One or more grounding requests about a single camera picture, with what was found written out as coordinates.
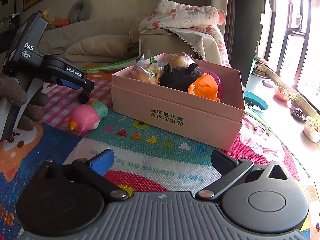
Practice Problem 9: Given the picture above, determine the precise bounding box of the orange silicone mould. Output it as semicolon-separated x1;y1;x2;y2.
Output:
188;73;220;102

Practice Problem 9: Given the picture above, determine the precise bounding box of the teal plastic basin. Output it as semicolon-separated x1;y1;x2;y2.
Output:
244;90;268;111

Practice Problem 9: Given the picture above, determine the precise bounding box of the folded beige blanket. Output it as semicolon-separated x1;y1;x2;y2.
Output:
65;34;139;63

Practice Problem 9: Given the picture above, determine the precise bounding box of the floral baby blanket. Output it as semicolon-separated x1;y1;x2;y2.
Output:
129;0;231;68

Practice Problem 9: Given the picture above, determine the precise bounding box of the white planter with sprouts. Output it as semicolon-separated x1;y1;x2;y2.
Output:
303;115;320;143

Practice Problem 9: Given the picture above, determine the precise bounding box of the black plush toy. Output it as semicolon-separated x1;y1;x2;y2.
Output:
159;63;202;92

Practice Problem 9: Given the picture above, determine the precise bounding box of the pink and teal toy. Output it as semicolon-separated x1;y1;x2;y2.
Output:
64;100;108;132

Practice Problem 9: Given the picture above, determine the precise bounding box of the pink cardboard box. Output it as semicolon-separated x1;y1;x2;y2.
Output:
111;60;245;151

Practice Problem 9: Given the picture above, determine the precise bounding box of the colourful play mat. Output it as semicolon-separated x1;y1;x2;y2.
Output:
1;72;319;239

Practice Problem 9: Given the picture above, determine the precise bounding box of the bread bun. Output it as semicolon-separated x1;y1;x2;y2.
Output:
131;48;163;85

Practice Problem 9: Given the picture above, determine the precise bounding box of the yellow plush toy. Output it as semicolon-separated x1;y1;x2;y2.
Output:
42;9;70;30

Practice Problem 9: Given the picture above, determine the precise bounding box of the grey neck pillow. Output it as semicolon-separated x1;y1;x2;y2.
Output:
68;0;92;24

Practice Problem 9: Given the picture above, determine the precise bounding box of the red bowl on sill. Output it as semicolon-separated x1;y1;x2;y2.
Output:
274;86;291;102

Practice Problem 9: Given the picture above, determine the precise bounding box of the pink silicone cup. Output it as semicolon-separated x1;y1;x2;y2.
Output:
211;73;225;99

